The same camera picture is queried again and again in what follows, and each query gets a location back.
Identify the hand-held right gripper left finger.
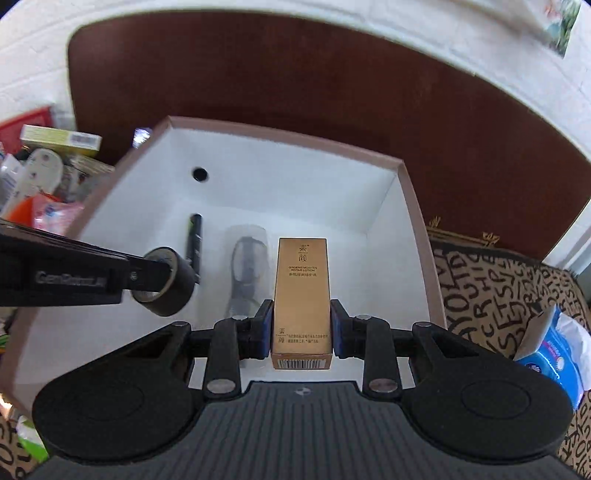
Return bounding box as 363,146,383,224
108,299,274,398

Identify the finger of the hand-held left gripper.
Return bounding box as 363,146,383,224
0,219,155,266
121,264,172,296

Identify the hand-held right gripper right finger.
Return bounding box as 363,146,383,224
330,299,482,398

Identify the black tape roll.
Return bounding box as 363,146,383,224
131,247,199,317

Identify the gold carton box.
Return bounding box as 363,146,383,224
271,237,334,370

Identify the black and green pen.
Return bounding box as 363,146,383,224
185,213,204,280

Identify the clear glasses case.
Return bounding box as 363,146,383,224
225,224,271,320

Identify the large brown box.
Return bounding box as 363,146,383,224
0,115,447,416

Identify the letter-printed cloth desktop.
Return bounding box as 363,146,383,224
0,217,591,480

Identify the orange brush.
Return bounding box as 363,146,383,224
6,196,38,228

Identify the blue and white tube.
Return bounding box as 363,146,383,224
0,154,25,209

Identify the yellow-green carton box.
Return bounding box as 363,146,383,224
19,124,103,156

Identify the blue tissue pack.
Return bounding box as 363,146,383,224
514,305,591,412

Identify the dark brown wooden board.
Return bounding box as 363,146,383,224
67,9,591,265

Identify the floral plastic bag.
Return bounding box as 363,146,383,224
538,0,583,59

